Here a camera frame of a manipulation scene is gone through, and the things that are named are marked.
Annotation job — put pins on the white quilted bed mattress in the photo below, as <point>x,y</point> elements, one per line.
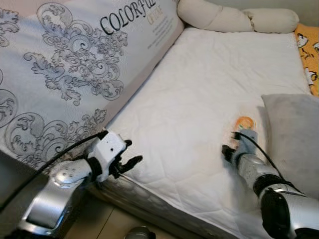
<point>199,89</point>

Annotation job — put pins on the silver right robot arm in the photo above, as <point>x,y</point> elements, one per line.
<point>249,169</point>

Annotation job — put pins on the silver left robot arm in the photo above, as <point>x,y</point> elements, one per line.
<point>55,194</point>

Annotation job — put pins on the small orange round object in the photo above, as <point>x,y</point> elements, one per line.
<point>245,122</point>

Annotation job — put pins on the cream bolster pillow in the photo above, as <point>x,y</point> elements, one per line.
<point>214,17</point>

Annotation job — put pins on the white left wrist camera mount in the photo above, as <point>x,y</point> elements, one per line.
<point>108,147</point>

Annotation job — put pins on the yellow cartoon print blanket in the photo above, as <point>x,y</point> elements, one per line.
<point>309,50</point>

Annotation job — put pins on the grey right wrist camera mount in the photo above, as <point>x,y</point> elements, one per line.
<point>248,142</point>

